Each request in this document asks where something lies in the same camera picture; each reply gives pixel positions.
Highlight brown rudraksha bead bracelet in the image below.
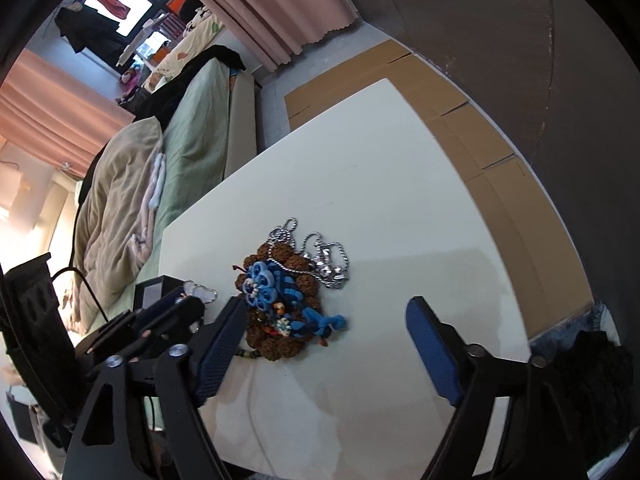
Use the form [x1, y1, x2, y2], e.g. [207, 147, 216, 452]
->
[234, 242, 324, 362]

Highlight silver chain necklace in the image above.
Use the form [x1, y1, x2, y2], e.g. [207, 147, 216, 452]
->
[267, 216, 352, 290]

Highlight black jewelry box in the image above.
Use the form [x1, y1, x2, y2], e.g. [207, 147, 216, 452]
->
[134, 275, 183, 311]

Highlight beige blanket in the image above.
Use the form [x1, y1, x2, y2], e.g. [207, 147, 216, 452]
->
[70, 117, 163, 334]

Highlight flat cardboard sheet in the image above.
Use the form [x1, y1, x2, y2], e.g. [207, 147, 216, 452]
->
[285, 40, 594, 337]

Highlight green bed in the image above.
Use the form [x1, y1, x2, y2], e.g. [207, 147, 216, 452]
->
[85, 60, 257, 334]

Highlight black clothing on bed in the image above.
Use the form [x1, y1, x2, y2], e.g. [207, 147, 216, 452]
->
[134, 44, 246, 130]

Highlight pink curtain by window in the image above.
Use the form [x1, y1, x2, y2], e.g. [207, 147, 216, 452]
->
[1, 49, 134, 176]

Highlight patterned cream quilt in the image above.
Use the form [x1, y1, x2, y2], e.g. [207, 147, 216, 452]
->
[142, 6, 224, 93]

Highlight black hanging garment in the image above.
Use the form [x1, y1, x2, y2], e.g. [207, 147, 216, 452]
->
[54, 6, 127, 58]

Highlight black cable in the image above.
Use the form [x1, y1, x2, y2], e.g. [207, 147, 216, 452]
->
[49, 264, 112, 323]

